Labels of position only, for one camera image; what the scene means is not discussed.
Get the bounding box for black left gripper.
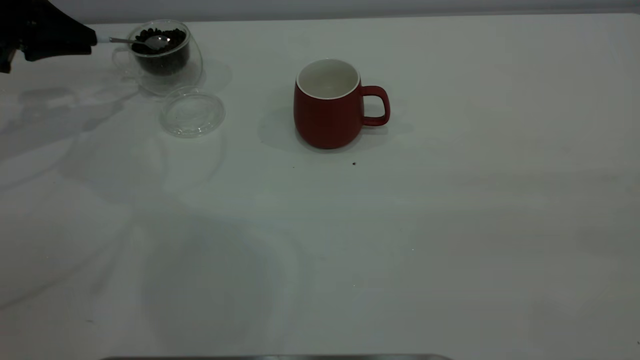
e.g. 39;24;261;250
0;0;98;74

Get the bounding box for red ceramic mug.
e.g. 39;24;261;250
293;58;391;150

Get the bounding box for white-handled metal spoon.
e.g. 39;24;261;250
96;34;172;51

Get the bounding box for clear glass handled cup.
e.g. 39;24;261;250
112;19;204;97

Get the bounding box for dark coffee beans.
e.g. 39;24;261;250
131;28;191;77

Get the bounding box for clear glass lid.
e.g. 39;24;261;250
159;86;226;139

